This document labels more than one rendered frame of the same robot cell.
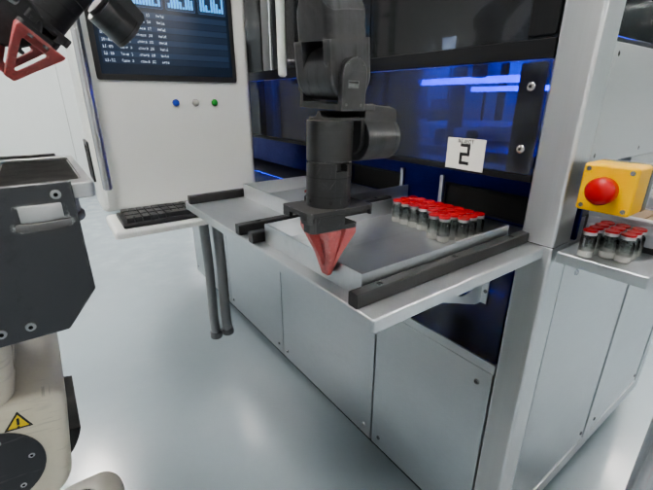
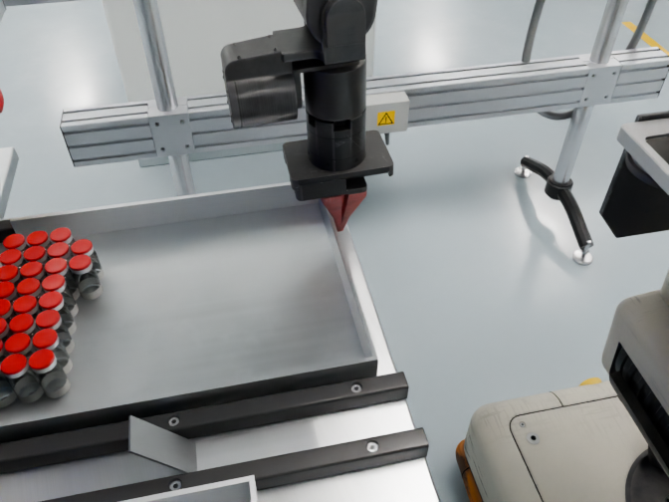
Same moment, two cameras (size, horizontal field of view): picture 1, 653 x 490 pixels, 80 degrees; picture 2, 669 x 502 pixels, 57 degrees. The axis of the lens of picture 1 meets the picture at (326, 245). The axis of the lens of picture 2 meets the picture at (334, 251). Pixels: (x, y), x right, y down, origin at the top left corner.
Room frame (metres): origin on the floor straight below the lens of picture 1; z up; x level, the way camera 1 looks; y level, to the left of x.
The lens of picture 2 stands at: (0.96, 0.21, 1.36)
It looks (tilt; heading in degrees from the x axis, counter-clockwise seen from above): 44 degrees down; 204
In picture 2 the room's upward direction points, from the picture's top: straight up
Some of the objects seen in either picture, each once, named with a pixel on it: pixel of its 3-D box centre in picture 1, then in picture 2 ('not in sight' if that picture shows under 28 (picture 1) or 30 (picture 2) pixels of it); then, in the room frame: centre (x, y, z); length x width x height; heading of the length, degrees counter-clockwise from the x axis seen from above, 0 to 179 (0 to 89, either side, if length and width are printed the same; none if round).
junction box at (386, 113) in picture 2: not in sight; (383, 114); (-0.35, -0.25, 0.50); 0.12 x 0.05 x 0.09; 126
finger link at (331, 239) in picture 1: (334, 240); (327, 196); (0.50, -0.01, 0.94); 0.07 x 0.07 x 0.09; 36
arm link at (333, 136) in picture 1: (333, 140); (329, 83); (0.50, -0.01, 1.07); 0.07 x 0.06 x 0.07; 128
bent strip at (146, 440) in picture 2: not in sight; (228, 434); (0.76, 0.03, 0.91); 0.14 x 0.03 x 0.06; 127
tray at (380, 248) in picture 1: (385, 233); (177, 293); (0.65, -0.10, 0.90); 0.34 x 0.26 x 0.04; 126
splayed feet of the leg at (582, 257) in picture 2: not in sight; (555, 196); (-0.77, 0.21, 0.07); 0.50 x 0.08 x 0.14; 36
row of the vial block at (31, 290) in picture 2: (434, 217); (34, 310); (0.73, -0.21, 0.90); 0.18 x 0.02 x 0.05; 36
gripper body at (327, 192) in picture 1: (328, 190); (336, 137); (0.49, 0.00, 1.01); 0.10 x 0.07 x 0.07; 126
